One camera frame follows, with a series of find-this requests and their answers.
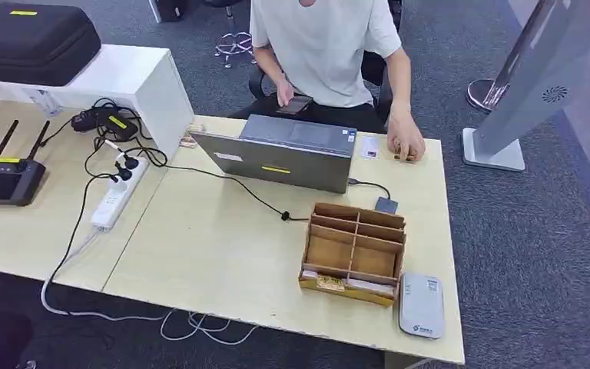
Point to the person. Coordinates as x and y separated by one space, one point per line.
320 46

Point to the wooden compartment box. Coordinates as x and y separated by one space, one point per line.
330 252

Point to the person's right hand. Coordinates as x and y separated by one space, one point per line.
285 92

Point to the grey standing display kiosk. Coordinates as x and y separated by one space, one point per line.
539 84

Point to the round chrome stand base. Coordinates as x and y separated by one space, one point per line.
480 94

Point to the white paper strip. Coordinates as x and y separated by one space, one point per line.
371 286

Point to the black remote controller with antennas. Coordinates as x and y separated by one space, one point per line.
2 183

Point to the small wooden card holder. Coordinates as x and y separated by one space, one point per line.
189 136

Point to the dark smartphone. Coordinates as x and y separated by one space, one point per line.
296 104

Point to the white cabinet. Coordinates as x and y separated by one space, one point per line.
132 81

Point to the black zippered carry case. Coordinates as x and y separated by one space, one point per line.
30 43

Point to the chrome stool base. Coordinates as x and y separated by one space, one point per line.
234 43

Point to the white power strip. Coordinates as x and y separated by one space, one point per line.
114 198

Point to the white card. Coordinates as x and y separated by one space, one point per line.
370 147

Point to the black cabinet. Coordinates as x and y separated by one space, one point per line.
168 7

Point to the white grey card reader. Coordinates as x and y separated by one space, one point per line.
421 305

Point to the person's left hand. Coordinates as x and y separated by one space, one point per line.
404 135

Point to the black power adapter yellow label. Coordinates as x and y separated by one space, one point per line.
112 124

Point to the clear plastic bottle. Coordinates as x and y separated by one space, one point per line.
43 102

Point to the grey laptop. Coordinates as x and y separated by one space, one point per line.
285 163

